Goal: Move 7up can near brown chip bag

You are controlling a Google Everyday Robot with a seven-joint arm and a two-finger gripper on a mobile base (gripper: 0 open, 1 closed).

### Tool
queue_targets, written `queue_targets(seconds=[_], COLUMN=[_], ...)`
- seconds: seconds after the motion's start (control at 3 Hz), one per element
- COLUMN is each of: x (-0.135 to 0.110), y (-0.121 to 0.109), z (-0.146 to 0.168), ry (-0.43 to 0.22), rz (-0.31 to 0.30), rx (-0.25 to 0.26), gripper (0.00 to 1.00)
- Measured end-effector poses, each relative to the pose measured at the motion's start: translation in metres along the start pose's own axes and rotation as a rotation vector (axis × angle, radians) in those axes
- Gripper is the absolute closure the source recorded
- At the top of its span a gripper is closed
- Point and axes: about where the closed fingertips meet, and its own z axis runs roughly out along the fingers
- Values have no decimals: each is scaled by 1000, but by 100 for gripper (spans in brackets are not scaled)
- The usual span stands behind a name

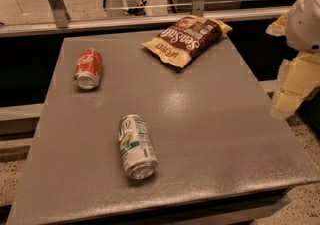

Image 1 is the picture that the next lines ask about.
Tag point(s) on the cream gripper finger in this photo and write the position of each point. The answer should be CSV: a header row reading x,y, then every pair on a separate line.
x,y
278,27
296,80

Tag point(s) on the white green 7up can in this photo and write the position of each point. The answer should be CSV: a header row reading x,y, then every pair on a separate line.
x,y
136,149

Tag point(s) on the brown chip bag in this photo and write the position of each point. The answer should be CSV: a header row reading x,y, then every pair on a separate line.
x,y
186,39

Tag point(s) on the red cola can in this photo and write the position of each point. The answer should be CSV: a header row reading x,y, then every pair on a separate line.
x,y
88,70

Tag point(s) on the grey metal rail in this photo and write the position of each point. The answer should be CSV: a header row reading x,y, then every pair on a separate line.
x,y
138,22

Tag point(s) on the left grey metal bracket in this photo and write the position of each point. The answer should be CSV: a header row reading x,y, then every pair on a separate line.
x,y
60,14

